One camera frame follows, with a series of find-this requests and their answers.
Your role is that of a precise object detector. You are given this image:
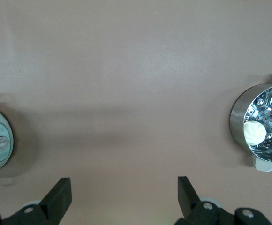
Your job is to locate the white steamed bun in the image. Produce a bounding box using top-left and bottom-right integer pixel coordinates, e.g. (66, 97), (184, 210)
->
(243, 120), (267, 146)

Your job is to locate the stainless steel steamer pot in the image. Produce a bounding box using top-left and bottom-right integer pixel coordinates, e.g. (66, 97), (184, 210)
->
(228, 71), (272, 173)

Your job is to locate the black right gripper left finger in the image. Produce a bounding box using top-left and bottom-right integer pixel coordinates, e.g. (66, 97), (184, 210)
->
(0, 177), (73, 225)

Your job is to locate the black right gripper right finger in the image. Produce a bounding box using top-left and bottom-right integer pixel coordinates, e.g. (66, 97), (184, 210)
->
(175, 176), (272, 225)

